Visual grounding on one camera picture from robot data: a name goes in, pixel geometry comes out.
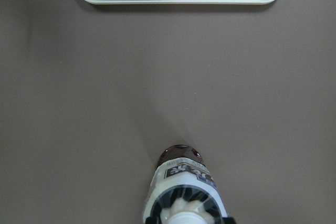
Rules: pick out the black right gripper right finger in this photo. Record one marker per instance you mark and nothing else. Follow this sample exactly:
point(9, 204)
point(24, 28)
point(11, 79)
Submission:
point(228, 220)

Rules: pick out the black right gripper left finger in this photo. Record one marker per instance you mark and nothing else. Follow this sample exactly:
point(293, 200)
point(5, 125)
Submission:
point(152, 220)

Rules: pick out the tea bottle robot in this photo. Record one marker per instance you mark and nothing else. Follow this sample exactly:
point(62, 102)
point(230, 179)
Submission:
point(182, 189)

